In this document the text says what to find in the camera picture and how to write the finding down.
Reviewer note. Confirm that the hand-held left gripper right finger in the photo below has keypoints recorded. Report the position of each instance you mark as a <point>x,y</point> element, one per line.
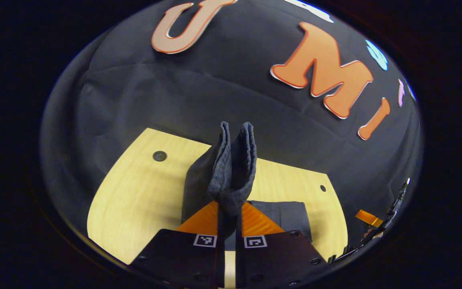
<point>279,257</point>

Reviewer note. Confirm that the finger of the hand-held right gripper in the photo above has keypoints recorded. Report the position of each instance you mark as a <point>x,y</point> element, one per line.
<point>369,218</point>

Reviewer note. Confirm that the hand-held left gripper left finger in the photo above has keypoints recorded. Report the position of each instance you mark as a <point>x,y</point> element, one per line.
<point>179,253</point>

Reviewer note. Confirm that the dark grey jeans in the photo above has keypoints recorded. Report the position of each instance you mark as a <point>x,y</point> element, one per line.
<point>231,172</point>

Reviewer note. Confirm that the black backdrop cloth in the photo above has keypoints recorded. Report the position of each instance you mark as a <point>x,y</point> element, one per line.
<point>215,88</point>

